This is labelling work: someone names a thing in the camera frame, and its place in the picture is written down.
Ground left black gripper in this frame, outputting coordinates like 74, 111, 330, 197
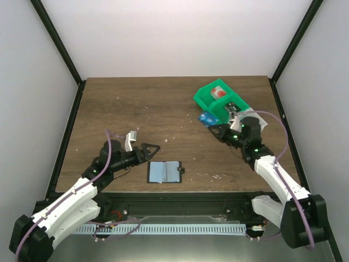
112, 144, 161, 173

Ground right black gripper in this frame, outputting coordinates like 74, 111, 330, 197
208, 123, 247, 149

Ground blue credit card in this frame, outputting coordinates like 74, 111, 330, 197
198, 111, 219, 127

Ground black card holder wallet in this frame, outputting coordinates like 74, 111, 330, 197
147, 160, 185, 184

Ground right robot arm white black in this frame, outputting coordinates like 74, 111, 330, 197
208, 116, 329, 248

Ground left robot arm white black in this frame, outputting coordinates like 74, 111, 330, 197
9, 139, 160, 261

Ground black card in bin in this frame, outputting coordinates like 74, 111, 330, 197
224, 102, 241, 114

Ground red white card in bin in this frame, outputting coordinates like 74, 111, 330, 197
210, 86, 227, 100

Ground green white sorting bin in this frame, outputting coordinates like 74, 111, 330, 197
193, 79, 268, 130

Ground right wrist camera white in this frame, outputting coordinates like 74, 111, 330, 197
228, 112, 242, 132

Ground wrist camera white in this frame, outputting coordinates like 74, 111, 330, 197
124, 130, 137, 152
228, 112, 242, 132

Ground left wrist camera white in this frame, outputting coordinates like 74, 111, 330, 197
124, 130, 137, 152

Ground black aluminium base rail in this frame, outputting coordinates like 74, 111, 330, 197
35, 192, 276, 219

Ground light blue slotted cable duct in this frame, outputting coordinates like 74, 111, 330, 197
73, 224, 246, 236

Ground right black frame post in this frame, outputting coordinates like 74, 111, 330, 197
271, 0, 323, 83

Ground black frame post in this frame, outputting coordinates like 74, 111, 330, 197
271, 0, 323, 83
30, 0, 83, 86

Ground left black frame post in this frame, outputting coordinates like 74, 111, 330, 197
30, 0, 83, 86

